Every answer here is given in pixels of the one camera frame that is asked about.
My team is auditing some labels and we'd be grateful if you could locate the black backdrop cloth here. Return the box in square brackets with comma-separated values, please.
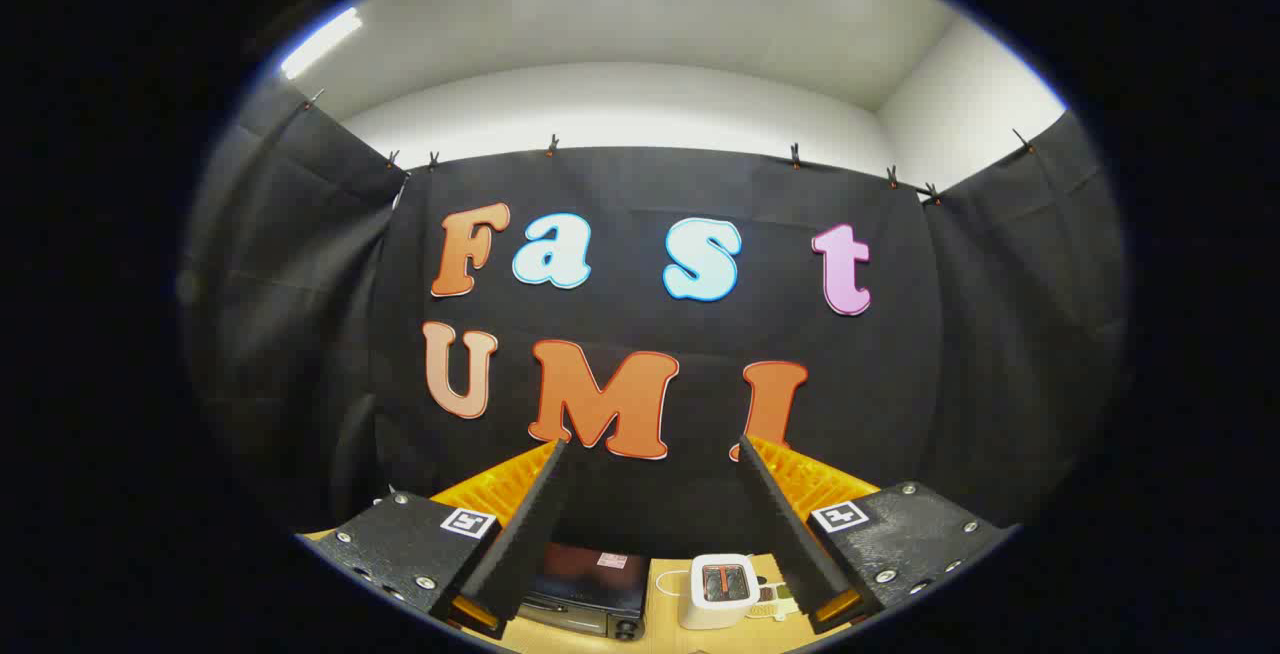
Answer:
[180, 79, 1131, 560]

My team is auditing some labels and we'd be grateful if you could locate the black toaster oven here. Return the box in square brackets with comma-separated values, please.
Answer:
[518, 541, 651, 642]

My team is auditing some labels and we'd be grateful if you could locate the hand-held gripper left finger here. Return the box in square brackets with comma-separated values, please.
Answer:
[298, 437, 571, 640]

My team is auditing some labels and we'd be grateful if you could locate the row of black cloth clamps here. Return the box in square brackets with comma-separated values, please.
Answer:
[303, 88, 1037, 207]

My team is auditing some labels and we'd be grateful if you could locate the white divided bean dish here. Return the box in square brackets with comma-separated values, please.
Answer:
[747, 582, 803, 623]

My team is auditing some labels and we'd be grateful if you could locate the long ceiling light panel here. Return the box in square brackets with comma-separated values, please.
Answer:
[279, 6, 364, 81]

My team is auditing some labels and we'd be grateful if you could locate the white pop-up toaster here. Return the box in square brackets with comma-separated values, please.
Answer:
[678, 553, 763, 631]

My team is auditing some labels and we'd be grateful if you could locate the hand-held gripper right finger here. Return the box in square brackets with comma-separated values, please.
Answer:
[737, 433, 1019, 636]

